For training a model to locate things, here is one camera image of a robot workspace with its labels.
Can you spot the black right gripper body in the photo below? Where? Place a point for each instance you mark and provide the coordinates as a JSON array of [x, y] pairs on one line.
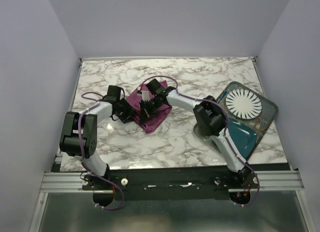
[[149, 107]]

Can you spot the teal square plate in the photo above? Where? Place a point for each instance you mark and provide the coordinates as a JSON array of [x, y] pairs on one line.
[[243, 137]]

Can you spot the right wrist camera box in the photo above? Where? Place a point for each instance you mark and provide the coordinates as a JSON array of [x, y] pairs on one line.
[[155, 87]]

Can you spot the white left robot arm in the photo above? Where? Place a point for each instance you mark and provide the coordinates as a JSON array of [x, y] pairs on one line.
[[79, 135]]

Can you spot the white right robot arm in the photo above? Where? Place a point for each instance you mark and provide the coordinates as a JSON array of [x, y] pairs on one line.
[[211, 119]]

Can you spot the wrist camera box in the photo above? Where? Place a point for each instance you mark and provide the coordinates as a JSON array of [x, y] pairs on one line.
[[113, 94], [155, 87]]

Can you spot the aluminium frame rail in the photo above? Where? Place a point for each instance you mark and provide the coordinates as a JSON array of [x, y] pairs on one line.
[[70, 182]]

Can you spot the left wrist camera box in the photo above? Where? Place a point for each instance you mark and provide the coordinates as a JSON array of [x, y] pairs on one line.
[[113, 94]]

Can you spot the white blue striped plate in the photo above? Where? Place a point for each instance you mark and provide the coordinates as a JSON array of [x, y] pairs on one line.
[[243, 104]]

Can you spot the purple cloth napkin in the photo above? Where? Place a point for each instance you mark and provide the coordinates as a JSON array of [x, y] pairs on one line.
[[155, 117]]

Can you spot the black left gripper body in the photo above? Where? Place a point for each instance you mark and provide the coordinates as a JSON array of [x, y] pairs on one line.
[[125, 110]]

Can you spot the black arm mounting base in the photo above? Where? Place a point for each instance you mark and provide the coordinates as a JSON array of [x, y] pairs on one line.
[[177, 183]]

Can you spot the green floral serving tray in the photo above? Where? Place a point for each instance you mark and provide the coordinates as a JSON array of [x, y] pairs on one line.
[[260, 124]]

